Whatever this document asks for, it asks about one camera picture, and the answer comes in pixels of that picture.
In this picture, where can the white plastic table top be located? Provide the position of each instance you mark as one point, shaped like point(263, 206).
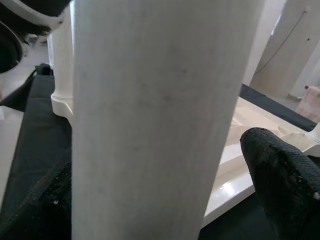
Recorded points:
point(262, 117)

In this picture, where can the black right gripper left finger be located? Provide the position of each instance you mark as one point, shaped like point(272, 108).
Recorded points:
point(37, 215)

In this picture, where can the black table cloth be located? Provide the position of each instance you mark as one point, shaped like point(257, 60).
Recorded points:
point(37, 137)

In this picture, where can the white plastic table leg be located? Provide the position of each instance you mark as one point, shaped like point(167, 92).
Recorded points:
point(61, 62)
point(150, 112)

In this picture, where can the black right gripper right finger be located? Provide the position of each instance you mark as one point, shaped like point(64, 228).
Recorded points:
point(287, 190)

